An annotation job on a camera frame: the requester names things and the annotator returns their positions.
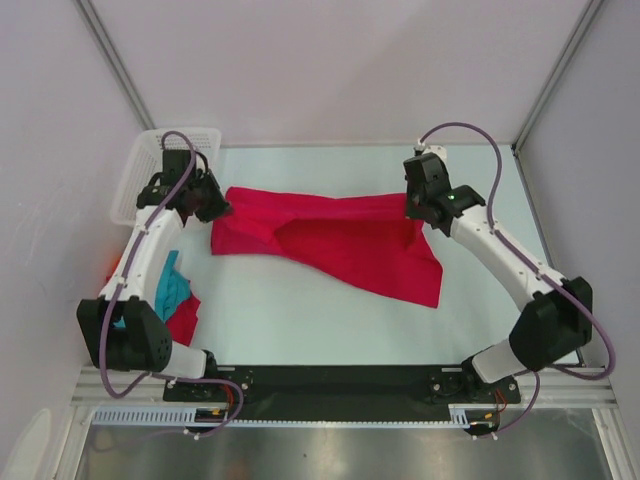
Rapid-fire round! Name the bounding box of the white perforated plastic basket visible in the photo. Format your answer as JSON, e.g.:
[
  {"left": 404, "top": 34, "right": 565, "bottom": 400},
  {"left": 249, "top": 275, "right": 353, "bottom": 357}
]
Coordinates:
[{"left": 110, "top": 127, "right": 222, "bottom": 227}]

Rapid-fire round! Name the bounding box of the crimson red t shirt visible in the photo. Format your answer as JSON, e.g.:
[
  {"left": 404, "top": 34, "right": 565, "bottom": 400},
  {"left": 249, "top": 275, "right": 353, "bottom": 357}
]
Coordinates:
[{"left": 211, "top": 187, "right": 443, "bottom": 308}]

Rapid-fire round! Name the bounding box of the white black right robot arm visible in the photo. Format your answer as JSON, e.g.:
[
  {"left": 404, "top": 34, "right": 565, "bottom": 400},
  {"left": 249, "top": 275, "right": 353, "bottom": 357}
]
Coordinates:
[{"left": 403, "top": 152, "right": 593, "bottom": 401}]

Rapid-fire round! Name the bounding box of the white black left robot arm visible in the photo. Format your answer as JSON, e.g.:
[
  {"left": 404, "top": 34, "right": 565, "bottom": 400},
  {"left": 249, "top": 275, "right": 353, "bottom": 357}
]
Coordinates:
[{"left": 76, "top": 149, "right": 230, "bottom": 400}]

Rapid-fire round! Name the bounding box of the teal folded t shirt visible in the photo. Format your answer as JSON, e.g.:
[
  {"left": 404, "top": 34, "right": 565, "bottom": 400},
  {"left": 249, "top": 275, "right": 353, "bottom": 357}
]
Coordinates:
[{"left": 112, "top": 249, "right": 194, "bottom": 330}]

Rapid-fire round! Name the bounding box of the orange folded t shirt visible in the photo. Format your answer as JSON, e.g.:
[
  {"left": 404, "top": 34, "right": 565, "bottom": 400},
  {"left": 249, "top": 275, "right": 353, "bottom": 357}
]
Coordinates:
[{"left": 108, "top": 256, "right": 121, "bottom": 275}]

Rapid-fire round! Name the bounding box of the red folded t shirt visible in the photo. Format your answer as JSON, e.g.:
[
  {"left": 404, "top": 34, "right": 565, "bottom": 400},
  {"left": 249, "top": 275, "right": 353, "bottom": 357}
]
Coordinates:
[{"left": 166, "top": 294, "right": 201, "bottom": 346}]

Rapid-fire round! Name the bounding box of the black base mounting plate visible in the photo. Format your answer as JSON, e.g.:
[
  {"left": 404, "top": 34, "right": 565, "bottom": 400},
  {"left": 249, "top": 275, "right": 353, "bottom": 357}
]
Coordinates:
[{"left": 163, "top": 364, "right": 521, "bottom": 422}]

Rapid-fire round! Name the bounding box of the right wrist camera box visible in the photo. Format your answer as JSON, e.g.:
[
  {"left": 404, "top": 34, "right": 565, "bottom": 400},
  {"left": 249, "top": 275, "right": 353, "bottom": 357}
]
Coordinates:
[{"left": 413, "top": 142, "right": 448, "bottom": 162}]

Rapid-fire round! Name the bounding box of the white slotted cable duct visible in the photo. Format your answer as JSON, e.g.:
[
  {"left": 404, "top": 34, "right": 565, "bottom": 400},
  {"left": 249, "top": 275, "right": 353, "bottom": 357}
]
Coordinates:
[{"left": 92, "top": 406, "right": 497, "bottom": 429}]

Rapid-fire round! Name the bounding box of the aluminium frame rail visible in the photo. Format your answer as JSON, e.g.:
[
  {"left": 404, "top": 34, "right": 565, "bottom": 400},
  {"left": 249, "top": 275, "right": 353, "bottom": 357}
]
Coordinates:
[{"left": 71, "top": 367, "right": 618, "bottom": 409}]

